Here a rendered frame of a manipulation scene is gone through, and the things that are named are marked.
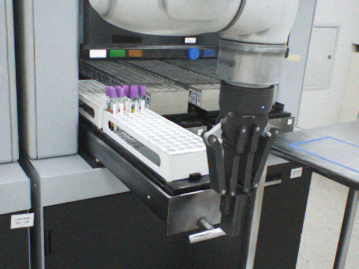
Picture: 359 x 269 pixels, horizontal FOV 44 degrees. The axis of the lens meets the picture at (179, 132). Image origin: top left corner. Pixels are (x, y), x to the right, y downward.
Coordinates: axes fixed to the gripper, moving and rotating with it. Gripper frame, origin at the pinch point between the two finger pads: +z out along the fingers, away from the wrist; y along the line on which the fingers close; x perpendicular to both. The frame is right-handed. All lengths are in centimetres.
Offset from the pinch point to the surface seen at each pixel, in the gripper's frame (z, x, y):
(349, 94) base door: 30, -155, -228
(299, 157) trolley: -1.5, -11.0, -25.4
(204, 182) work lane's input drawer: -1.4, -8.1, -0.3
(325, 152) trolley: -1.7, -11.2, -33.1
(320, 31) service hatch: -13, -159, -192
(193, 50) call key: -18, -44, -19
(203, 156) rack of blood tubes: -4.9, -10.9, -1.6
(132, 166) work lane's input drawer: -0.1, -21.8, 6.6
